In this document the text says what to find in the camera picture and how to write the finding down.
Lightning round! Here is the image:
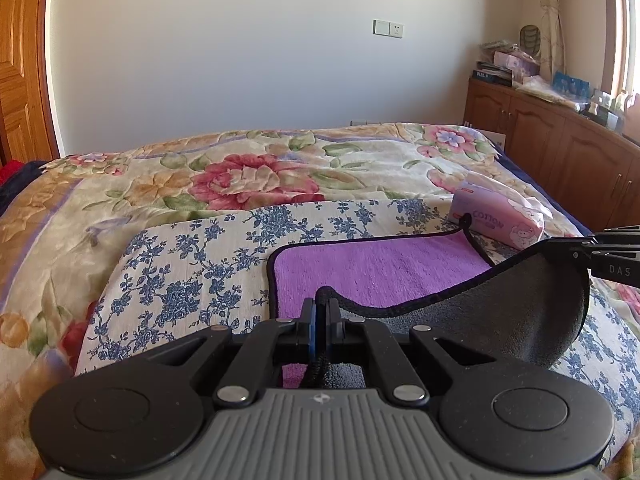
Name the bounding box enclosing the wooden cabinet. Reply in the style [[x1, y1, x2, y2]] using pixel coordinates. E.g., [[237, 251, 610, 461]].
[[462, 77, 640, 237]]

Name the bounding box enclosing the navy bed sheet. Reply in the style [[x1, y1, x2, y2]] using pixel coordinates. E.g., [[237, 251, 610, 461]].
[[492, 132, 598, 237]]

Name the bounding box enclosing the purple and grey towel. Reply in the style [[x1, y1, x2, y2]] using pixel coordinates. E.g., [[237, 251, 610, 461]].
[[267, 212, 591, 391]]

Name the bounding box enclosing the white wall switch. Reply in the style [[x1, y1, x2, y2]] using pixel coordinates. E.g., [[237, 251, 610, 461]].
[[373, 19, 405, 39]]

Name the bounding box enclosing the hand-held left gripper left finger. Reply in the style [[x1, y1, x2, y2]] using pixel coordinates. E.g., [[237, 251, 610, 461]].
[[145, 298, 317, 409]]

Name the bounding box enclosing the pink tissue pack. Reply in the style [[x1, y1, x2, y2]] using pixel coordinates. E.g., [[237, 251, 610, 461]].
[[448, 178, 547, 251]]

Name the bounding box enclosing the grey hand fan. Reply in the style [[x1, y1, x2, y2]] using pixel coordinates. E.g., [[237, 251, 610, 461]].
[[519, 24, 542, 57]]

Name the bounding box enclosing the pink box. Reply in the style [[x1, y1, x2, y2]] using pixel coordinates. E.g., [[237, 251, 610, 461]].
[[492, 51, 541, 79]]

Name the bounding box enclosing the red cloth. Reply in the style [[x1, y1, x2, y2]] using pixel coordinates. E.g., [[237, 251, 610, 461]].
[[0, 160, 32, 187]]

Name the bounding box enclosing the group of small bottles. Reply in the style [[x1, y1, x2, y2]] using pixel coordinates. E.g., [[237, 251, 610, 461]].
[[589, 88, 632, 132]]

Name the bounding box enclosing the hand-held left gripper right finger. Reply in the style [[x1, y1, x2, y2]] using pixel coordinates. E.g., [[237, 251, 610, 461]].
[[325, 299, 496, 406]]

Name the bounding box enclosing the dark blue cloth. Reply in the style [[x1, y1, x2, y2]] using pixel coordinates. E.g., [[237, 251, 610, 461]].
[[0, 160, 52, 213]]

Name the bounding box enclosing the blue packet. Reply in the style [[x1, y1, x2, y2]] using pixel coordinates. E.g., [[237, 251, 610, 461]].
[[552, 71, 591, 99]]

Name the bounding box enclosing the blue floral cloth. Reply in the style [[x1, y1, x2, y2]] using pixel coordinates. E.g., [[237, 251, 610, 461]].
[[75, 198, 640, 471]]

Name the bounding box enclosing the patterned curtain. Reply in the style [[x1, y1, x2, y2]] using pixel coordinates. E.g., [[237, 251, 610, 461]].
[[529, 0, 567, 82]]

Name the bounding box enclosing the wooden wardrobe door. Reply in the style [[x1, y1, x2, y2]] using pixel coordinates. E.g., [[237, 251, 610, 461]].
[[0, 0, 62, 166]]

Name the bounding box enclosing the clear plastic bag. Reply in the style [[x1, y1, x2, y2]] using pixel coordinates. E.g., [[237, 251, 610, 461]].
[[516, 75, 592, 109]]

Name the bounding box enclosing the wooden window frame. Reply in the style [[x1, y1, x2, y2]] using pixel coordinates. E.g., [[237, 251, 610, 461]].
[[601, 0, 640, 97]]

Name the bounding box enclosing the floral bed blanket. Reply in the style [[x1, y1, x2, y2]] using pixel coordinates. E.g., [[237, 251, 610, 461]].
[[0, 122, 640, 480]]

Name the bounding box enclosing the black box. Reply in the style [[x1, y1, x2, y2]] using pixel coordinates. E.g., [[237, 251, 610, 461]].
[[474, 62, 514, 87]]

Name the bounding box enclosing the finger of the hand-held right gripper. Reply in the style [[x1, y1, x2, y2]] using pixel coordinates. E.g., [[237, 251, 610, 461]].
[[542, 236, 640, 273], [587, 227, 640, 247]]

